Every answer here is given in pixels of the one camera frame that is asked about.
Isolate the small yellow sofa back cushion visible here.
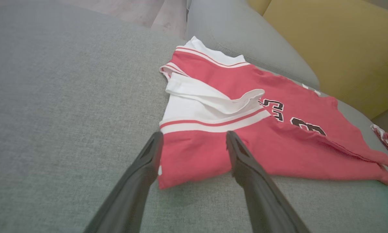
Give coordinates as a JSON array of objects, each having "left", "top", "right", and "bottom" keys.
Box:
[{"left": 247, "top": 0, "right": 273, "bottom": 16}]

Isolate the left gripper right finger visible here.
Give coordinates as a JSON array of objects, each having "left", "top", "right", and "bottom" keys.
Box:
[{"left": 225, "top": 130, "right": 311, "bottom": 233}]

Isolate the large yellow sofa back cushion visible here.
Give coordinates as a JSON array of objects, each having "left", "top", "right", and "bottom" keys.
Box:
[{"left": 263, "top": 0, "right": 388, "bottom": 120}]

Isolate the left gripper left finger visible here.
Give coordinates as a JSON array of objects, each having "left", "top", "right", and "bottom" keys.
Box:
[{"left": 84, "top": 131, "right": 164, "bottom": 233}]

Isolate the red and white basketball jersey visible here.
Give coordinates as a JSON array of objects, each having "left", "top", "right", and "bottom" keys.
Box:
[{"left": 157, "top": 36, "right": 388, "bottom": 190}]

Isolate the grey sofa seat cushion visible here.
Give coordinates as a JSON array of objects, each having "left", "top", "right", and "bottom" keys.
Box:
[{"left": 186, "top": 0, "right": 321, "bottom": 90}]

